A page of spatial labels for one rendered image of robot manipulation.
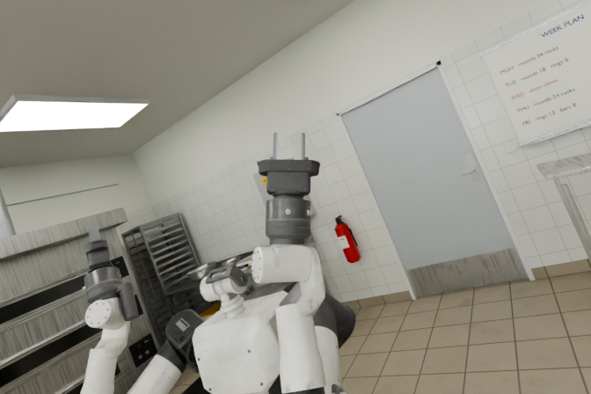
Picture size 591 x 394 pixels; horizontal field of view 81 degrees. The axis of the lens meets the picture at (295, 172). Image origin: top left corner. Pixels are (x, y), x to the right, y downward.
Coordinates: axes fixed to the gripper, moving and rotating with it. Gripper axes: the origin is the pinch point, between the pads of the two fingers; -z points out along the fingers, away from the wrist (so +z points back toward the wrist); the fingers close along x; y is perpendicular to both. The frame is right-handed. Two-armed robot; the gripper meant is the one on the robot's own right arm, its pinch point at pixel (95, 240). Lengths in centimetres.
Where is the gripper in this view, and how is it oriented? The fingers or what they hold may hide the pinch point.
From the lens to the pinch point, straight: 119.5
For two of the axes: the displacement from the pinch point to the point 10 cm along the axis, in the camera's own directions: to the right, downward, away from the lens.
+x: 3.4, -5.9, -7.4
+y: -8.4, 1.7, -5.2
